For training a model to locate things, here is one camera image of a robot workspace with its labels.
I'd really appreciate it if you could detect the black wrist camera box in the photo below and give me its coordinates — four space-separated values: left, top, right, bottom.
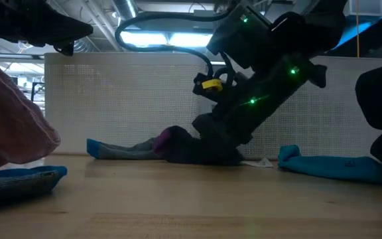
192 71 231 102

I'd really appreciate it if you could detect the pink garment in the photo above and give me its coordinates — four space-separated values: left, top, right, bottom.
0 54 62 172

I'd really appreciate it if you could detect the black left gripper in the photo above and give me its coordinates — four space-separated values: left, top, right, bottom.
0 0 94 56

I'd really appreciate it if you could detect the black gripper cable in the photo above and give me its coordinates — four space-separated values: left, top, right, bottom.
114 11 233 79

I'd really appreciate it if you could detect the yellow hanging cord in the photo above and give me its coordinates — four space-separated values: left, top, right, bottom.
355 0 360 58

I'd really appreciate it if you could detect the dark sock with purple patch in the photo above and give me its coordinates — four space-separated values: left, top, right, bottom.
152 125 245 166

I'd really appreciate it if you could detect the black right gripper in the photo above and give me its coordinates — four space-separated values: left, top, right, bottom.
192 71 308 160

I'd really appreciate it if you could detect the gray sock with blue toe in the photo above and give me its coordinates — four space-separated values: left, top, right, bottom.
86 137 165 161
0 165 68 205

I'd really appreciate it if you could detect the teal sock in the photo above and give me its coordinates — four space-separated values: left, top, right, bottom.
277 144 382 186

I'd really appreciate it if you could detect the yellow cable clip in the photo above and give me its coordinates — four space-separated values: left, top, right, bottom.
202 78 223 92

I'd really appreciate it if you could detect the bright ceiling light panel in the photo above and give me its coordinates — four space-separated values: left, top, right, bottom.
120 31 214 48

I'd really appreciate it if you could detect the silver round air duct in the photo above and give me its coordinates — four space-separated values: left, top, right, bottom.
111 0 139 19

